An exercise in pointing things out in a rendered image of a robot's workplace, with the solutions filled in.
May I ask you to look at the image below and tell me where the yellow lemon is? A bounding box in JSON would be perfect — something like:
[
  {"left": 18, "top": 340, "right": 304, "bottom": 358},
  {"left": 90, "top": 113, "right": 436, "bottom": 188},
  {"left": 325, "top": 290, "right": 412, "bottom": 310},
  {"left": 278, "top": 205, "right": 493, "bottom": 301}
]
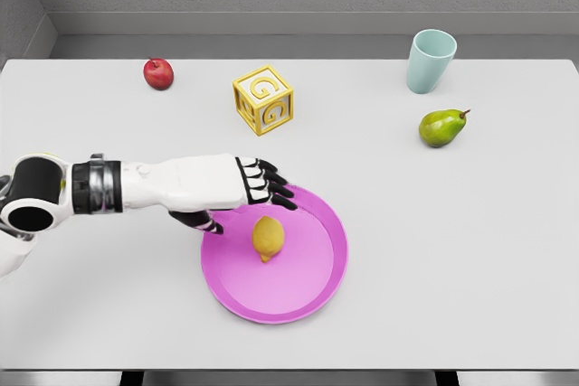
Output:
[{"left": 251, "top": 216, "right": 286, "bottom": 264}]

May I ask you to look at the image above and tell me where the light blue cup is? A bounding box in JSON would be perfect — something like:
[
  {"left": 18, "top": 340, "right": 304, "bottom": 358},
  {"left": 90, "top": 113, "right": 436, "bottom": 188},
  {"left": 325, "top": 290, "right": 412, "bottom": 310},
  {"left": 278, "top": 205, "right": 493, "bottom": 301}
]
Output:
[{"left": 405, "top": 29, "right": 458, "bottom": 95}]

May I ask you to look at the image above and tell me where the red apple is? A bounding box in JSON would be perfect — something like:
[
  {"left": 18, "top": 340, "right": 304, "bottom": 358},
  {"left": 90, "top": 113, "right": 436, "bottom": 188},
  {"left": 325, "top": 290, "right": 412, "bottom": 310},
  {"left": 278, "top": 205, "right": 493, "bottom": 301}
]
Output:
[{"left": 143, "top": 57, "right": 175, "bottom": 91}]

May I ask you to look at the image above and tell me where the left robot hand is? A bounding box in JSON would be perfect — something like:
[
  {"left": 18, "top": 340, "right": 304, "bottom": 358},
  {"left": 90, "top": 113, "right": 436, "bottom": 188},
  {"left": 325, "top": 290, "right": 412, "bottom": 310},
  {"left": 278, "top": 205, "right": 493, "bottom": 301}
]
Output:
[{"left": 163, "top": 153, "right": 299, "bottom": 236}]

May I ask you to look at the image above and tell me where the green pear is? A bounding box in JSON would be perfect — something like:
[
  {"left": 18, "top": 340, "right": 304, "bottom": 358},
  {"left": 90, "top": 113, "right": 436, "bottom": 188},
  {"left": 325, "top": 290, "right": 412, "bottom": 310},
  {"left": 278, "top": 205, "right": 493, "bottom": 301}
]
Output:
[{"left": 418, "top": 108, "right": 471, "bottom": 149}]

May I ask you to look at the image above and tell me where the yellow letter G block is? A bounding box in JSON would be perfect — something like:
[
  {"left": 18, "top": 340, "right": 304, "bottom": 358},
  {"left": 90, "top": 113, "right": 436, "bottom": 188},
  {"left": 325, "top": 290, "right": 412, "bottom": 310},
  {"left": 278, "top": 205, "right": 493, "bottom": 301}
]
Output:
[{"left": 232, "top": 64, "right": 295, "bottom": 137}]

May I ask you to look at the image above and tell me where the pink round plate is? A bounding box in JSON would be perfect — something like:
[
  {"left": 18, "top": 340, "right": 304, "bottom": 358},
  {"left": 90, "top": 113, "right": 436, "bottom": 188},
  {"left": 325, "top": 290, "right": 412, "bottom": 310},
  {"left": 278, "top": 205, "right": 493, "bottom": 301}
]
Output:
[{"left": 200, "top": 184, "right": 349, "bottom": 325}]

